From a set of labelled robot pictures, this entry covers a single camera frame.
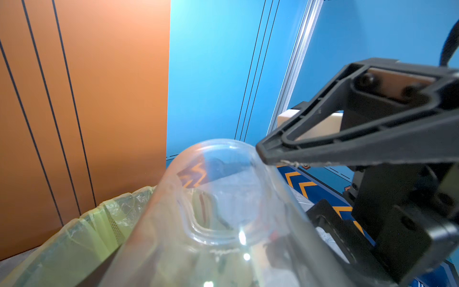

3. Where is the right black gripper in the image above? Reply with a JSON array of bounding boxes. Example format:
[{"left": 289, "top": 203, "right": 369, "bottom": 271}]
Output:
[{"left": 256, "top": 58, "right": 459, "bottom": 287}]

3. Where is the rice jar cream lid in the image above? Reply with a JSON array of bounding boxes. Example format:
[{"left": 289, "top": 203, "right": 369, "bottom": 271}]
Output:
[{"left": 100, "top": 139, "right": 353, "bottom": 287}]

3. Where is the yellow-green plastic bin liner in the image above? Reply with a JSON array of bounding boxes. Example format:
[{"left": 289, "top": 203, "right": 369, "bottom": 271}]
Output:
[{"left": 1, "top": 186, "right": 155, "bottom": 287}]

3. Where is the right aluminium corner post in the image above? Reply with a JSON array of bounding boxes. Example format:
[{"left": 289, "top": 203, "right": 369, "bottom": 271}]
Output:
[{"left": 267, "top": 0, "right": 324, "bottom": 133}]

